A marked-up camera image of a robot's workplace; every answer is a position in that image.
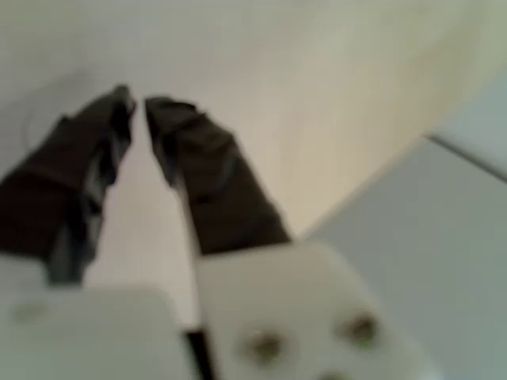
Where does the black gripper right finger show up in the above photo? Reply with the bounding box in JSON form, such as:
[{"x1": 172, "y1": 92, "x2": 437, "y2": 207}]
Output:
[{"x1": 143, "y1": 96, "x2": 293, "y2": 257}]

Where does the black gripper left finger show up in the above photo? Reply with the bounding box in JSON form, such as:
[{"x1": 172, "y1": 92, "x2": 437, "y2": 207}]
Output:
[{"x1": 0, "y1": 84, "x2": 139, "y2": 285}]

